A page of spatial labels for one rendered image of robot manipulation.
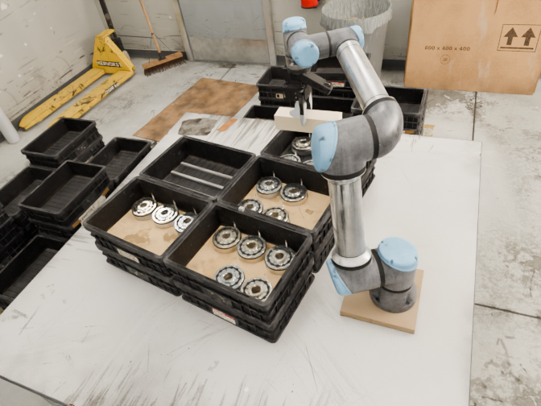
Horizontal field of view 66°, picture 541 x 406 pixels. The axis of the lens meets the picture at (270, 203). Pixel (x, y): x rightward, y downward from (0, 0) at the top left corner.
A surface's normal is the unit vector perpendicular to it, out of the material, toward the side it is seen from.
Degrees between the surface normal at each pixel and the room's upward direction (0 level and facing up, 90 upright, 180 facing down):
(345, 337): 0
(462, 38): 77
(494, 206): 0
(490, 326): 0
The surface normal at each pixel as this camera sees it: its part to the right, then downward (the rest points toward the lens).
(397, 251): 0.00, -0.73
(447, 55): -0.37, 0.46
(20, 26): 0.93, 0.16
